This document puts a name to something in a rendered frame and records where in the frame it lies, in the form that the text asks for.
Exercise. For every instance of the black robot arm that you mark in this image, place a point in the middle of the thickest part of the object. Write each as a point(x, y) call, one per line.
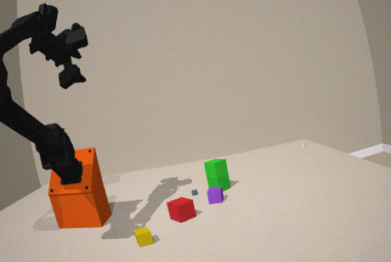
point(53, 144)

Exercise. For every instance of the small yellow block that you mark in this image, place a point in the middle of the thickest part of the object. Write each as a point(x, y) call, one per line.
point(143, 237)

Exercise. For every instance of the purple block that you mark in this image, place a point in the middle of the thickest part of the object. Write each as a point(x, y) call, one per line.
point(215, 195)

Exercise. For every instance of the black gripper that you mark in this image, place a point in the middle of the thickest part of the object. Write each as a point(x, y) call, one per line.
point(71, 74)

